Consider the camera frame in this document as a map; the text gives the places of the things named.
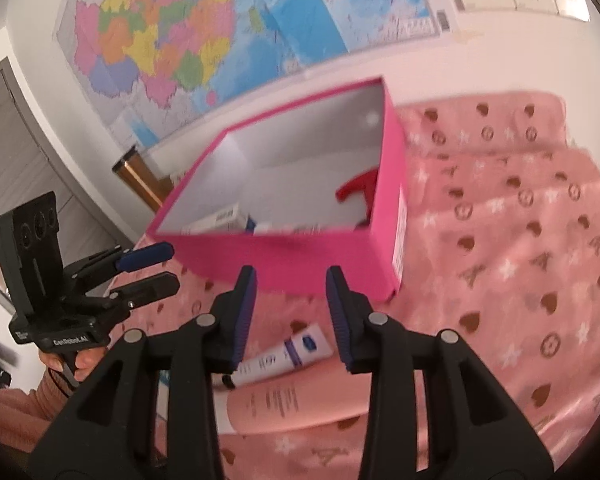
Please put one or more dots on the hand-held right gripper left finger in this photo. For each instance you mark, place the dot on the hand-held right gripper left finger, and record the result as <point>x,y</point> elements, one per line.
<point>245,310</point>

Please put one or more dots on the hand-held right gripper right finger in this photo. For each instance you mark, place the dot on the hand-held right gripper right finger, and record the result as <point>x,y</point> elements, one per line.
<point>337,310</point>

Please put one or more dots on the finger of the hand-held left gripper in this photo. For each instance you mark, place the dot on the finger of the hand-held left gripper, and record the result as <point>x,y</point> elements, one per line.
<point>152,286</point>
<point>145,256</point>

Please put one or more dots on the pink cardboard box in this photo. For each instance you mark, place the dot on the pink cardboard box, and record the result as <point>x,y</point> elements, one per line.
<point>280,265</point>

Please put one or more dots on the white tube with blue label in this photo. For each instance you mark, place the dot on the white tube with blue label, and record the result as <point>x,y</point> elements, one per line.
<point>280,355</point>

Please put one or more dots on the blue medicine box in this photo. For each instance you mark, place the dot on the blue medicine box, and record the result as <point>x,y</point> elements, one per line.
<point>220,220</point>

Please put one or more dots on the pink cosmetic tube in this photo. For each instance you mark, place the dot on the pink cosmetic tube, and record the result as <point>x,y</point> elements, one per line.
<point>290,405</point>

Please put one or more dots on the person's left forearm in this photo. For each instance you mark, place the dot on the person's left forearm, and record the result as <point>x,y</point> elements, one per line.
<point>25,400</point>

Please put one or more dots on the person's left hand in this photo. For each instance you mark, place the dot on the person's left hand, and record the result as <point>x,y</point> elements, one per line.
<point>87,362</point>

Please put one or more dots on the copper travel tumbler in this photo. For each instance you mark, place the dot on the copper travel tumbler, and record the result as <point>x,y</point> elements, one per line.
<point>140,180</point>

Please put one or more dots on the grey door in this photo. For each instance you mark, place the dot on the grey door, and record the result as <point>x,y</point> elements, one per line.
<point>25,150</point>

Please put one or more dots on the pink printed blanket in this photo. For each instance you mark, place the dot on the pink printed blanket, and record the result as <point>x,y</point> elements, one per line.
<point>505,240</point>

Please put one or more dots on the colourful wall map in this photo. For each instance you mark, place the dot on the colourful wall map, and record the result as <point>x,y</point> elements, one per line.
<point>180,35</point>

